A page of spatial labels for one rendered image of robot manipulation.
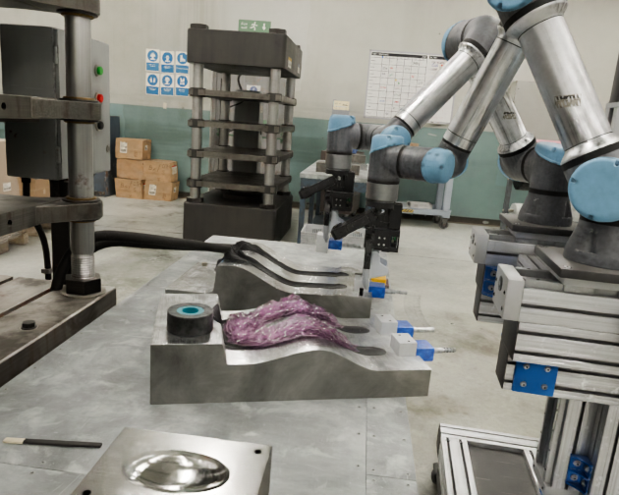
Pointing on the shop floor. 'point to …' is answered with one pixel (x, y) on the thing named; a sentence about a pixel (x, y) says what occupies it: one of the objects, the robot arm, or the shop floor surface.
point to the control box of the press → (51, 40)
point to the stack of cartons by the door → (143, 172)
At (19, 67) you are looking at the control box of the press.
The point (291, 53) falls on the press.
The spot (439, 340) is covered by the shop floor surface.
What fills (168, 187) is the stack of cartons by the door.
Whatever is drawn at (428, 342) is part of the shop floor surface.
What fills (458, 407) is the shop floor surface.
